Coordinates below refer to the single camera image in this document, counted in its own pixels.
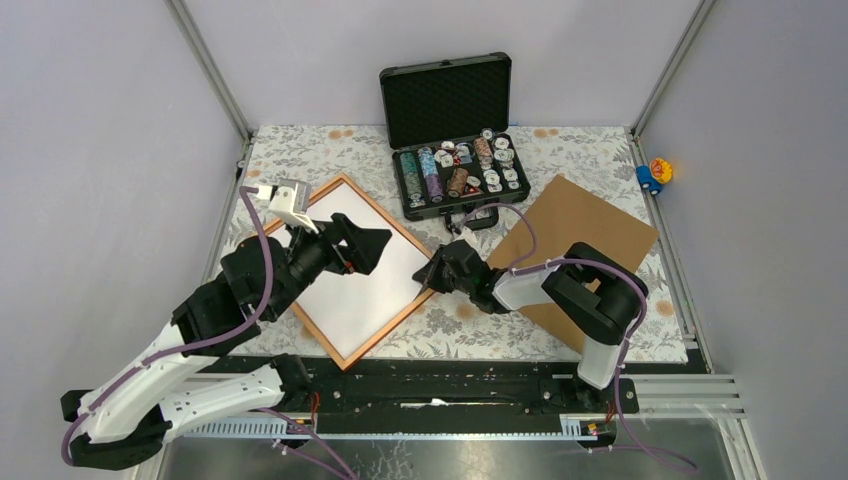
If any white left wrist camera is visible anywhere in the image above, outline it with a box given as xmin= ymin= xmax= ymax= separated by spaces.
xmin=255 ymin=179 xmax=319 ymax=233

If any brown cardboard backing board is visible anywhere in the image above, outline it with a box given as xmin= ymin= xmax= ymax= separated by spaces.
xmin=487 ymin=175 xmax=659 ymax=354

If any purple poker chip stack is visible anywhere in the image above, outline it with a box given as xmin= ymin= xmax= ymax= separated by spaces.
xmin=425 ymin=174 xmax=445 ymax=203

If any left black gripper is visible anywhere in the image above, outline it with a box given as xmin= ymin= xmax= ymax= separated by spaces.
xmin=269 ymin=210 xmax=395 ymax=319

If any green poker chip stack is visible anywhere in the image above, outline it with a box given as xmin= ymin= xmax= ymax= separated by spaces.
xmin=400 ymin=152 xmax=423 ymax=203

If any pink poker chip stack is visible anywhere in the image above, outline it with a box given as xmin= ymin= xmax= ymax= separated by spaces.
xmin=473 ymin=137 xmax=494 ymax=166

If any blue yellow toy car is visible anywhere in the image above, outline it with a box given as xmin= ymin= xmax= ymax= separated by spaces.
xmin=636 ymin=158 xmax=673 ymax=196

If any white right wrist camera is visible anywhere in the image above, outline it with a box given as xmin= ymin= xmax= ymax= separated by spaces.
xmin=454 ymin=227 xmax=479 ymax=248

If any black poker chip case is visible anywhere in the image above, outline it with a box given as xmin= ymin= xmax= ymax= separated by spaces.
xmin=378 ymin=52 xmax=531 ymax=222

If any orange wooden picture frame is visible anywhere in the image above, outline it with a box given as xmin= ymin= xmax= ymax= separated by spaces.
xmin=261 ymin=172 xmax=439 ymax=372

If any blue poker chip stack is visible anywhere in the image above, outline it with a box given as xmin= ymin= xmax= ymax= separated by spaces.
xmin=417 ymin=147 xmax=439 ymax=179

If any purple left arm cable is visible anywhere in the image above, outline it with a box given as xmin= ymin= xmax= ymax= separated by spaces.
xmin=60 ymin=185 xmax=359 ymax=480

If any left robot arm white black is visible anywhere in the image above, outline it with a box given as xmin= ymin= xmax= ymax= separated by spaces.
xmin=60 ymin=213 xmax=391 ymax=471

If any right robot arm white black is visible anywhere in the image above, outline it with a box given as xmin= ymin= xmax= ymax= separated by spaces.
xmin=412 ymin=240 xmax=649 ymax=412

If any sunset landscape photo print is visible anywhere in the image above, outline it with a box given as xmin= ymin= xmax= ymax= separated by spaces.
xmin=270 ymin=180 xmax=429 ymax=359

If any brown poker chip stack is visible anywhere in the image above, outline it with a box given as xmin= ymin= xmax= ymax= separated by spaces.
xmin=447 ymin=167 xmax=469 ymax=198

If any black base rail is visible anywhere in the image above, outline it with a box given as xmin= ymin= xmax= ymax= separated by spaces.
xmin=275 ymin=357 xmax=640 ymax=437

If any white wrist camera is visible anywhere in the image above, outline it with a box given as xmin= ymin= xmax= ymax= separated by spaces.
xmin=255 ymin=179 xmax=319 ymax=233
xmin=454 ymin=227 xmax=479 ymax=248

